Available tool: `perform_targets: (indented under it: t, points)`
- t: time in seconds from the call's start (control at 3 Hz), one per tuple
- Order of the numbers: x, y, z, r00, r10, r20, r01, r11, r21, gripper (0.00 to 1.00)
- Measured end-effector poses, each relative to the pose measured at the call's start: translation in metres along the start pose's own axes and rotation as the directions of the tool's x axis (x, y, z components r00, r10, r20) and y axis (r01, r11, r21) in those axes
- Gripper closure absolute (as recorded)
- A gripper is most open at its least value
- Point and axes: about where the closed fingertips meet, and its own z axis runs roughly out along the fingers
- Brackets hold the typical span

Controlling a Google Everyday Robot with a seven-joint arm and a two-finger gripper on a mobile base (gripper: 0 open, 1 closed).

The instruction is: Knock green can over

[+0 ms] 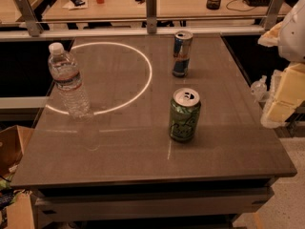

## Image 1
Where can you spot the middle metal rail bracket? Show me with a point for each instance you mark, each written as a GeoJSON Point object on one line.
{"type": "Point", "coordinates": [151, 16]}

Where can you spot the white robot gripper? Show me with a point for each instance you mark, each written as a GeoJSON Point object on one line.
{"type": "Point", "coordinates": [293, 37]}

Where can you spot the green soda can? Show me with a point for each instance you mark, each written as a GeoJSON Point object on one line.
{"type": "Point", "coordinates": [185, 109]}

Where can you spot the left metal rail bracket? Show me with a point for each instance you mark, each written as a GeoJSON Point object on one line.
{"type": "Point", "coordinates": [32, 24]}

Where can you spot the small clear sanitizer bottle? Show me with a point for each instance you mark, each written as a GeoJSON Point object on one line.
{"type": "Point", "coordinates": [259, 88]}

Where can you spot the metal rail bracket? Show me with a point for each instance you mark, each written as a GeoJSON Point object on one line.
{"type": "Point", "coordinates": [151, 16]}
{"type": "Point", "coordinates": [271, 15]}
{"type": "Point", "coordinates": [32, 24]}

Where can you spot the wooden background desk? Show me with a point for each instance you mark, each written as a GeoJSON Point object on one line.
{"type": "Point", "coordinates": [139, 10]}

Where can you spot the cardboard box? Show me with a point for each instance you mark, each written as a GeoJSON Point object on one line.
{"type": "Point", "coordinates": [15, 204]}

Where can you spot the black mesh cup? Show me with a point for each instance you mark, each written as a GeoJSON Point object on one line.
{"type": "Point", "coordinates": [213, 4]}

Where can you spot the blue silver energy drink can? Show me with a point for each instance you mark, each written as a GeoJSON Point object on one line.
{"type": "Point", "coordinates": [182, 52]}

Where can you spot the clear plastic water bottle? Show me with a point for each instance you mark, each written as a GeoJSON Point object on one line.
{"type": "Point", "coordinates": [68, 80]}

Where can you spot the right metal rail bracket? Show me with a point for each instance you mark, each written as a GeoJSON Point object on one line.
{"type": "Point", "coordinates": [271, 15]}

